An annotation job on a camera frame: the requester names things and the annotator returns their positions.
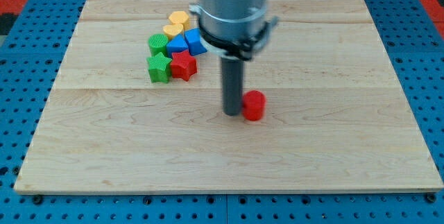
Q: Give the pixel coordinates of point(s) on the red cylinder block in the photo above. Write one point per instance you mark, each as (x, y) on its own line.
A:
(254, 103)

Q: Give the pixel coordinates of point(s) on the green star block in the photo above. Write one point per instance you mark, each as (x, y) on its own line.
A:
(159, 68)

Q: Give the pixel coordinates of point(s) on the green cylinder block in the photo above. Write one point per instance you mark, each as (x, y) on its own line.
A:
(157, 43)

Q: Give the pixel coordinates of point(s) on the blue cube block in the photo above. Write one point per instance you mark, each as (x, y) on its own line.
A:
(192, 38)

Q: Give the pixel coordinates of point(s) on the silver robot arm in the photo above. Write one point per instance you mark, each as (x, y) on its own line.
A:
(234, 29)

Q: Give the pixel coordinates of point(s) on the red star block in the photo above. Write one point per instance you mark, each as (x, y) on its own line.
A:
(183, 65)

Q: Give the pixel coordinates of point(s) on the yellow heart block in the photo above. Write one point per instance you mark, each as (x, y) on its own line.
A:
(172, 30)

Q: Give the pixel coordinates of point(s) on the blue triangle block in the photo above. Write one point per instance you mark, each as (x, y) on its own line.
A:
(176, 45)

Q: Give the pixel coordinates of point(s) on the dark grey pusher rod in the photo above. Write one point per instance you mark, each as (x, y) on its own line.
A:
(232, 77)

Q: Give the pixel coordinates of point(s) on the yellow pentagon block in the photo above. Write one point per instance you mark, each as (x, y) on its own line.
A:
(180, 17)

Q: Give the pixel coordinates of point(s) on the wooden board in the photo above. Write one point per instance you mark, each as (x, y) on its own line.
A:
(336, 118)

